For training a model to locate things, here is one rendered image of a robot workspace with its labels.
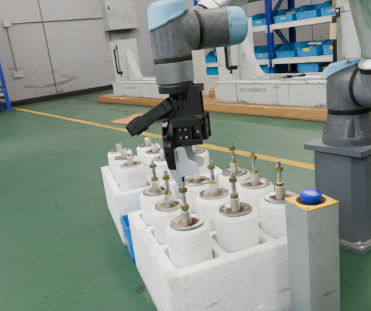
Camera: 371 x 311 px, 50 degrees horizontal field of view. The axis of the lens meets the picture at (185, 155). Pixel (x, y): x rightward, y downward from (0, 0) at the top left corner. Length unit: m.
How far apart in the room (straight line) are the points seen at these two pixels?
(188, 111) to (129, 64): 4.62
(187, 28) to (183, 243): 0.42
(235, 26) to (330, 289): 0.53
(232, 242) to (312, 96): 2.25
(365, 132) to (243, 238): 0.48
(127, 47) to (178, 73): 4.72
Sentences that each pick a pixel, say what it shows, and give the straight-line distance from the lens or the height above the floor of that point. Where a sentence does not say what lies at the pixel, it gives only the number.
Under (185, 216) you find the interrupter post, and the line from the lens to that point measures 0.85.
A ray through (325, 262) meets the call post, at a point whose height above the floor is 0.20.
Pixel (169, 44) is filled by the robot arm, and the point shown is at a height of 0.62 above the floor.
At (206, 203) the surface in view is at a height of 0.24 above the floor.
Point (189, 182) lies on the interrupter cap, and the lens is 1.11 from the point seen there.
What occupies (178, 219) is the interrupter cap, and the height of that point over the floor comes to 0.25.
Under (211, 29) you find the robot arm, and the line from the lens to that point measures 0.78.
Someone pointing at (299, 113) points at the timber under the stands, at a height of 0.04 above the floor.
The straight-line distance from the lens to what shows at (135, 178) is 1.33.
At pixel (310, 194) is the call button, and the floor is 0.33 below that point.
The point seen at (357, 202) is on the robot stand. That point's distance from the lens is 1.21.
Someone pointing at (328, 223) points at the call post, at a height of 0.28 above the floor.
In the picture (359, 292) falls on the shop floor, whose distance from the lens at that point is 1.09.
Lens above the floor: 0.62
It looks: 15 degrees down
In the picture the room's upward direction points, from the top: 7 degrees counter-clockwise
